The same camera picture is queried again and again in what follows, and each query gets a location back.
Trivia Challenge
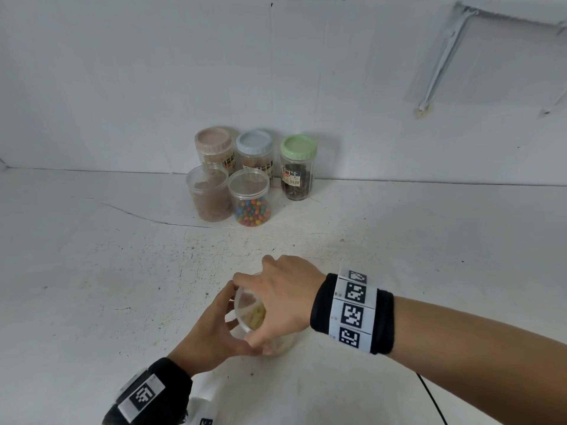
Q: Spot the person's left hand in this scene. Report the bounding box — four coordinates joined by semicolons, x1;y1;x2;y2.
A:
167;280;262;377

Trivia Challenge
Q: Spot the person's right hand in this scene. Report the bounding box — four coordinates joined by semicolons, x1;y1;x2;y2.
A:
232;255;327;356

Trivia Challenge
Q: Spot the clear jar with yellow snacks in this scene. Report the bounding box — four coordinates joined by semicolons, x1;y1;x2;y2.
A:
233;273;298;356

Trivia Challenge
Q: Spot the person's right forearm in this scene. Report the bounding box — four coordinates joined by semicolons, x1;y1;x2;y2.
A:
387;296;567;425

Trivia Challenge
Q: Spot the white printed paper sheet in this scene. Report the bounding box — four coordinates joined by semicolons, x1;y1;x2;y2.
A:
185;371;227;425

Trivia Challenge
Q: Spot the black wristband with marker tags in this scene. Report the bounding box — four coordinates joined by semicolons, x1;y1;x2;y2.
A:
102;357;194;425
309;267;395;355

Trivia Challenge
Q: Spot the clear jar with colourful candies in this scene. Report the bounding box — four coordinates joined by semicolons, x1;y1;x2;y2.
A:
227;168;272;228

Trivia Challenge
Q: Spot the clear jar with brown powder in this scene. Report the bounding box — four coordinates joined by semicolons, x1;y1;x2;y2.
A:
185;164;234;223

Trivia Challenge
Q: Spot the green lid jar with dark contents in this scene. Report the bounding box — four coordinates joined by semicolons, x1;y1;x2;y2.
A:
280;135;318;201

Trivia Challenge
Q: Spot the blue lid jar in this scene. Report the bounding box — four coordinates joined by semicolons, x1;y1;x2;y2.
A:
235;129;275;179

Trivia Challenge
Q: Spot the beige lid jar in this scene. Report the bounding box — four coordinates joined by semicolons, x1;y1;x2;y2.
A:
194;127;235;173

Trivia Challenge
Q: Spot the black cable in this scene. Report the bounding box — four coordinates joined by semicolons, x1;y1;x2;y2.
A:
416;373;448;425

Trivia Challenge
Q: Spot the white wall-mounted frame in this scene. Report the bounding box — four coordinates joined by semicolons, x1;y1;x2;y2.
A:
415;1;567;118

